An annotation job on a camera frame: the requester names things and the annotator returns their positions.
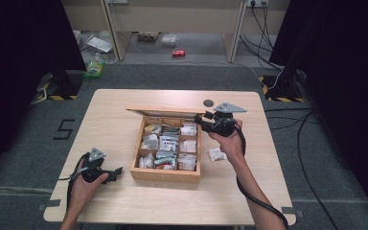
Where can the red drink can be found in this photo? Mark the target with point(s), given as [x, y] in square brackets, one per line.
[178, 53]

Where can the black stand base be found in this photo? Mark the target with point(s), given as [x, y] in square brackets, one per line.
[282, 87]
[65, 84]

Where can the clear plastic container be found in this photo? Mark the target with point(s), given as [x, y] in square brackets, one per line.
[169, 40]

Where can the wooden tea box with lid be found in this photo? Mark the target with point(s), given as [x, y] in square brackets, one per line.
[164, 175]

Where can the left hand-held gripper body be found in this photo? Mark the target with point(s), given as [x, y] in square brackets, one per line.
[93, 171]

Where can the person's left hand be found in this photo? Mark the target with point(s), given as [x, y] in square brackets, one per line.
[81, 191]

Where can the green snack bag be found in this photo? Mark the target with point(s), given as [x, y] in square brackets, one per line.
[94, 68]

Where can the beige desk frame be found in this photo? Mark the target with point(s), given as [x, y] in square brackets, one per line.
[175, 16]

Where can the grey plastic sheet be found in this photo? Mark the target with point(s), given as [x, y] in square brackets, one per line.
[99, 44]

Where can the assorted tea bags group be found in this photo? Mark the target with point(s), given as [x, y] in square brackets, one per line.
[167, 147]

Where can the grey floor tape strip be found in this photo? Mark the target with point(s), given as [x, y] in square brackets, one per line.
[292, 211]

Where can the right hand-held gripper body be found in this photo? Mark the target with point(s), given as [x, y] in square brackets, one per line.
[223, 123]

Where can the black curtain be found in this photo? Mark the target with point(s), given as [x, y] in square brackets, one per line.
[348, 80]
[19, 70]

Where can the white wall socket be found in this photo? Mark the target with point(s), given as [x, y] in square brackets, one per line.
[257, 3]

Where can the grey round table grommet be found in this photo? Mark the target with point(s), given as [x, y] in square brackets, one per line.
[208, 103]

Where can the brown cardboard egg tray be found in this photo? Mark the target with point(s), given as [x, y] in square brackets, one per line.
[147, 36]

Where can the person's right hand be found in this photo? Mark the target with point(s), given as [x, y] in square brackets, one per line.
[231, 145]

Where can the white tea bag packet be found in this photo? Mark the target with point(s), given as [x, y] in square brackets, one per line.
[217, 154]

